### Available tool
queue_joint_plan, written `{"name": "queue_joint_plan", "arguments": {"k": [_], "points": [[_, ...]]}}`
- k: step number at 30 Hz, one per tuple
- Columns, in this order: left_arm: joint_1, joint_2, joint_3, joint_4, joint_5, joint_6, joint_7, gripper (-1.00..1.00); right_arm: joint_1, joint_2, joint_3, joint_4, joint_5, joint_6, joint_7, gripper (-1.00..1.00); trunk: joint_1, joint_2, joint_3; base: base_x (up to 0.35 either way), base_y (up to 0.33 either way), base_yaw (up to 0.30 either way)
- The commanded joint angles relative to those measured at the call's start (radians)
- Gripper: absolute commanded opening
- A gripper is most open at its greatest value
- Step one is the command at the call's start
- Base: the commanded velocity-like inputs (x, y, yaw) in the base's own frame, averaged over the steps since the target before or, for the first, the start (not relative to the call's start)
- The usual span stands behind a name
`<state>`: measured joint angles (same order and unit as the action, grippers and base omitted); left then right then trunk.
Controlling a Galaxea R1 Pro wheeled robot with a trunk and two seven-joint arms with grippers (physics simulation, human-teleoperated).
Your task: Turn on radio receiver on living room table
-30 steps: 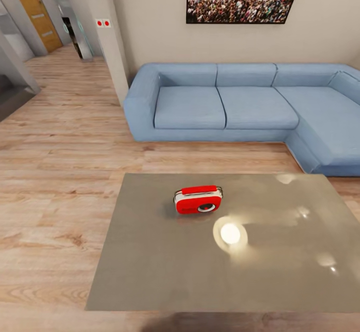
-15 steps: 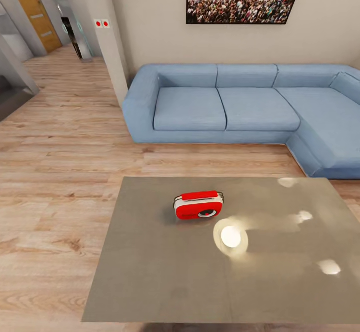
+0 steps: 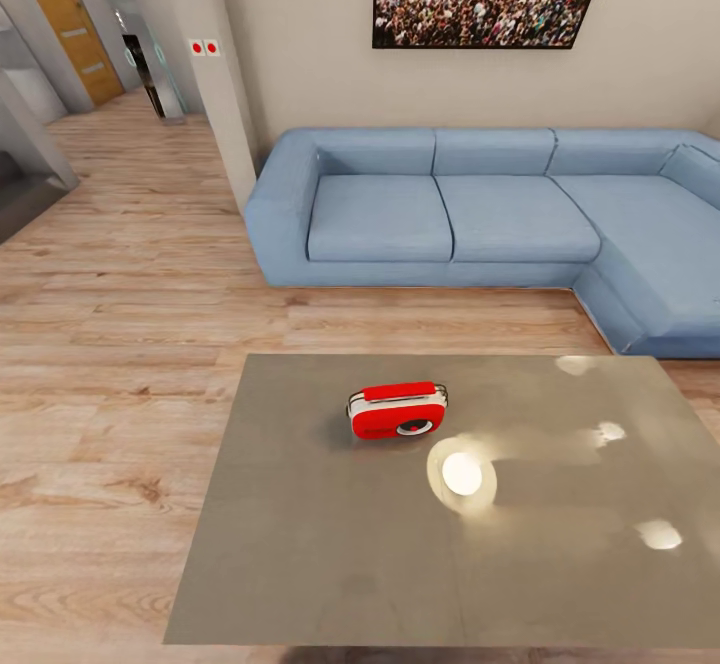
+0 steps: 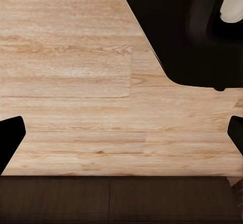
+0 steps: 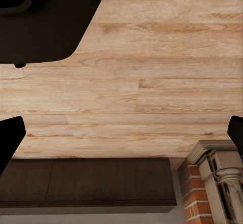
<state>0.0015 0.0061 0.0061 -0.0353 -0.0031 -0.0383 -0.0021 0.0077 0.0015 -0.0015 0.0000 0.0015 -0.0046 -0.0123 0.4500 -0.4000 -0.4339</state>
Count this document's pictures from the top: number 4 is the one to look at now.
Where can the cabinet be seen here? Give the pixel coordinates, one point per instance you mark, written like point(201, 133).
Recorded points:
point(117, 200)

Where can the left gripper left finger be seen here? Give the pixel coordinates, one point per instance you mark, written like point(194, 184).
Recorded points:
point(12, 132)

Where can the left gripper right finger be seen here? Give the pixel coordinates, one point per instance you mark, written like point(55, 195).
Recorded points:
point(235, 131)

